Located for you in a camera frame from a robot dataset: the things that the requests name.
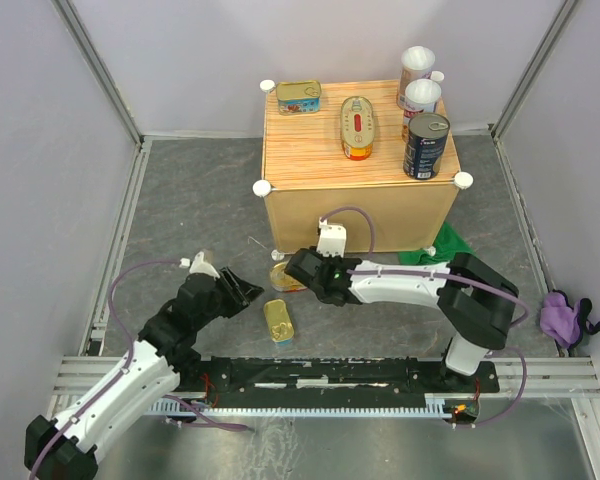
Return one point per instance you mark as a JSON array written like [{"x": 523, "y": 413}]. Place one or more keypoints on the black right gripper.
[{"x": 321, "y": 257}]

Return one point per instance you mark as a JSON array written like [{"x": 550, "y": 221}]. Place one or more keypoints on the dark blue round can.
[{"x": 425, "y": 145}]

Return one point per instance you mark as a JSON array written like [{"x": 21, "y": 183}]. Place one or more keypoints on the blue rectangular luncheon meat tin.
[{"x": 298, "y": 97}]

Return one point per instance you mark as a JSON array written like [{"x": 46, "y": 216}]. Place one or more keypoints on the grey slotted cable duct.
[{"x": 432, "y": 409}]

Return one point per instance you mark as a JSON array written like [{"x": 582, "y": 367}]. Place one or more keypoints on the green cloth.
[{"x": 444, "y": 248}]

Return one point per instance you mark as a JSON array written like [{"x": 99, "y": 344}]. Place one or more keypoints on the wooden cube cabinet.
[{"x": 306, "y": 177}]

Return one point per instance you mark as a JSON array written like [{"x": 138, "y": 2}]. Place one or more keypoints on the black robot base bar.
[{"x": 314, "y": 383}]

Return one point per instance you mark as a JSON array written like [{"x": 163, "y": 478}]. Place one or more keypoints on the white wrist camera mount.
[
  {"x": 201, "y": 263},
  {"x": 332, "y": 239}
]

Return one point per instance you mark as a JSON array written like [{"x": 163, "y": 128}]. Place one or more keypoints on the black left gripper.
[{"x": 241, "y": 293}]

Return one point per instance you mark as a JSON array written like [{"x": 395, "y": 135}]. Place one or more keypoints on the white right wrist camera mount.
[{"x": 332, "y": 239}]

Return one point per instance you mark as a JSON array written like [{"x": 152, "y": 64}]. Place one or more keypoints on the gold oval fish tin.
[{"x": 357, "y": 128}]

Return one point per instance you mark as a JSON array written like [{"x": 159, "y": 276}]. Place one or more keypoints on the oval red fish tin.
[{"x": 282, "y": 282}]

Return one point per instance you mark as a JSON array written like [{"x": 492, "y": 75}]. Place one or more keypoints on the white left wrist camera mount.
[{"x": 201, "y": 263}]

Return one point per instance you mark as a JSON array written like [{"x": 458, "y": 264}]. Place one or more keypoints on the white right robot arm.
[{"x": 477, "y": 301}]

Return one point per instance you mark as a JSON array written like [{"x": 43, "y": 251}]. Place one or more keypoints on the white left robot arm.
[{"x": 72, "y": 444}]

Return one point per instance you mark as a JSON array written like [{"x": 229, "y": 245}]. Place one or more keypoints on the gold rectangular meat tin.
[{"x": 279, "y": 323}]

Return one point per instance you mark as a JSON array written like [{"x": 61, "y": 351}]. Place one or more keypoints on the purple cloth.
[{"x": 567, "y": 323}]

